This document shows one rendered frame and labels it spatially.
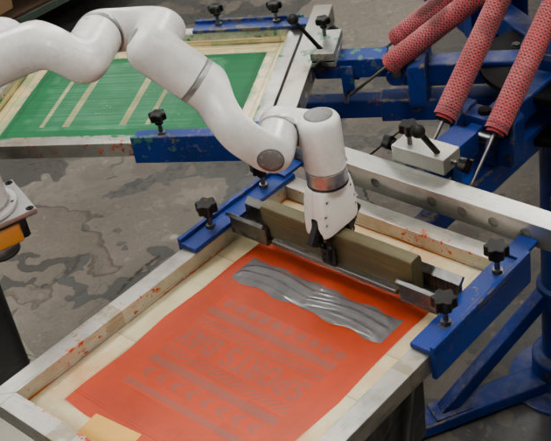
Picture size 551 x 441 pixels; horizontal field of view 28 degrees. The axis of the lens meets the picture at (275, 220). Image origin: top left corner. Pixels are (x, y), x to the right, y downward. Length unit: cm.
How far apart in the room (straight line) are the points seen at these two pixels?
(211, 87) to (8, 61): 35
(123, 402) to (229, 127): 50
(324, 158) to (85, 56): 43
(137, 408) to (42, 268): 213
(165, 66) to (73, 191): 256
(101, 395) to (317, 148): 57
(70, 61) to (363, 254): 61
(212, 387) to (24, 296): 205
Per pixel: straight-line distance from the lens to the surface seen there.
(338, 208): 195
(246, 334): 197
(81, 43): 185
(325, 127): 185
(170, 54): 183
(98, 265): 391
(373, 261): 196
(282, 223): 208
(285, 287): 205
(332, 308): 199
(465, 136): 227
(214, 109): 184
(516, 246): 201
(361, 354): 189
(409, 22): 263
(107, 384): 195
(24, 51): 189
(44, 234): 416
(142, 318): 207
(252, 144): 182
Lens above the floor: 223
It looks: 35 degrees down
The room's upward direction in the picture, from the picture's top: 11 degrees counter-clockwise
